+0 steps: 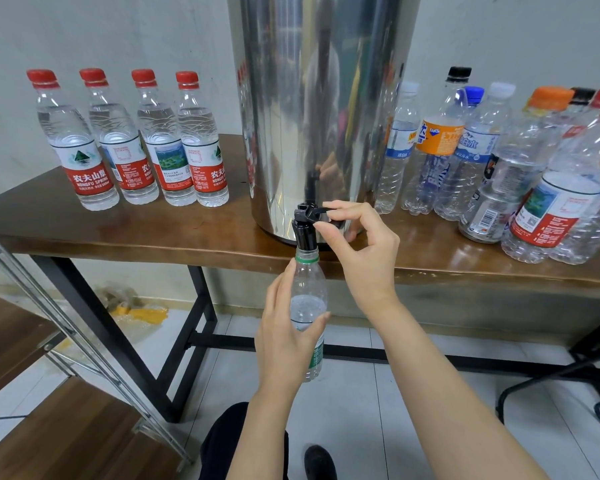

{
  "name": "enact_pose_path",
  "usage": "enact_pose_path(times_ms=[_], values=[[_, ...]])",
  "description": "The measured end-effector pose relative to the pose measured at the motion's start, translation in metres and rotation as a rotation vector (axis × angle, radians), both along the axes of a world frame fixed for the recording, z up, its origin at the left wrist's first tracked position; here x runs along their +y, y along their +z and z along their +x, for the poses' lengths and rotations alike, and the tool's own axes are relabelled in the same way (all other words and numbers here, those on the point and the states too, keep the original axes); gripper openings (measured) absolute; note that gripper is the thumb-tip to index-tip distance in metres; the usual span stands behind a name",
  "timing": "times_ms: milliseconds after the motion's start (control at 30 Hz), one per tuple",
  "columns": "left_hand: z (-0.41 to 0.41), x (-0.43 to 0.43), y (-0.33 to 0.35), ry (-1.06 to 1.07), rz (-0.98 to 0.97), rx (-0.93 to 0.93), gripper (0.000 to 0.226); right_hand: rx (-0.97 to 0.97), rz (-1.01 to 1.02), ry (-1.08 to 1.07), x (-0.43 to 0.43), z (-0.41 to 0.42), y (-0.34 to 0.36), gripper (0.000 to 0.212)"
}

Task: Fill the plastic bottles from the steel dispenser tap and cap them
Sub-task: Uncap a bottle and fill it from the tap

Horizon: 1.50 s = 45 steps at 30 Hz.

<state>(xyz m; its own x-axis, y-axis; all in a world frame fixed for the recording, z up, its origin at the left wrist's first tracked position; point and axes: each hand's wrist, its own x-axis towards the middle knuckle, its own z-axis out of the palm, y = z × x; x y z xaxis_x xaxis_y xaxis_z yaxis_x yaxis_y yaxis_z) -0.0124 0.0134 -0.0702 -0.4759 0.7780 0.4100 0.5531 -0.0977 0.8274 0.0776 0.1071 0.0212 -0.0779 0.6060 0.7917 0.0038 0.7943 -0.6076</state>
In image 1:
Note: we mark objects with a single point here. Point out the black metal table frame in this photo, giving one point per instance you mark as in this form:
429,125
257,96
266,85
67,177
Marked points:
230,343

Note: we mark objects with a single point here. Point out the green label plastic water bottle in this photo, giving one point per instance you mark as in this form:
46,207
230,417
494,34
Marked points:
309,285

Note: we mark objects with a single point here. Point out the person's right forearm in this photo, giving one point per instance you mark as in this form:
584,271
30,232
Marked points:
450,405

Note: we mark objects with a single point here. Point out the stainless steel water dispenser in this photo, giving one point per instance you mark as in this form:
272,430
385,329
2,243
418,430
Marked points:
320,95

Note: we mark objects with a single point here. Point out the person's black trouser leg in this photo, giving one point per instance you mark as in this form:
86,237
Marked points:
230,445

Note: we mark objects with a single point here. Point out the yellow debris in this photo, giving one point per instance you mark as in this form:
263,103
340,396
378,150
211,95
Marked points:
145,315

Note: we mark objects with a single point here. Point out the cluster of plastic bottles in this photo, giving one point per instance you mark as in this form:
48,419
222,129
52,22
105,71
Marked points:
510,175

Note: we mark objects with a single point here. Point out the wooden metal shelf rack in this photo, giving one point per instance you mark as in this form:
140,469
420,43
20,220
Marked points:
10,335

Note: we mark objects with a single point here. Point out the person's black shoe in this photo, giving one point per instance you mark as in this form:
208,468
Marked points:
320,463

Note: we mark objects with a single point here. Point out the person's left hand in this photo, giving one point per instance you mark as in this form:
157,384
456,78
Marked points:
288,355

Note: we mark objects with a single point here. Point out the green red label plastic bottle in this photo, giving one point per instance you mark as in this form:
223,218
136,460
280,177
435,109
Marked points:
168,155

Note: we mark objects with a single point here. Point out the person's right hand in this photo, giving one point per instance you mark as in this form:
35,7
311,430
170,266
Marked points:
370,260

